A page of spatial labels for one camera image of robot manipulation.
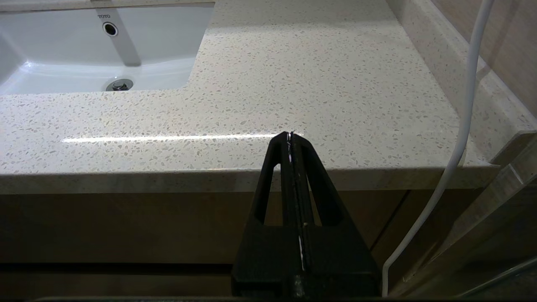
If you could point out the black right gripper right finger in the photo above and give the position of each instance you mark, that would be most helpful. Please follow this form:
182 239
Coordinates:
335 260

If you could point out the white ceramic sink basin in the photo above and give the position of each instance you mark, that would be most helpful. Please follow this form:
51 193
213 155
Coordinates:
168 42

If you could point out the chrome sink drain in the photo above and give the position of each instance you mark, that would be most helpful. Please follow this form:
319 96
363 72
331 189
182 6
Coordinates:
119 84

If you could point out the brown vanity cabinet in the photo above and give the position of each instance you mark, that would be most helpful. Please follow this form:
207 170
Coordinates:
126 226

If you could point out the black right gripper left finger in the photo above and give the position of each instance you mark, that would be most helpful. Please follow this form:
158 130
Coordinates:
268 260

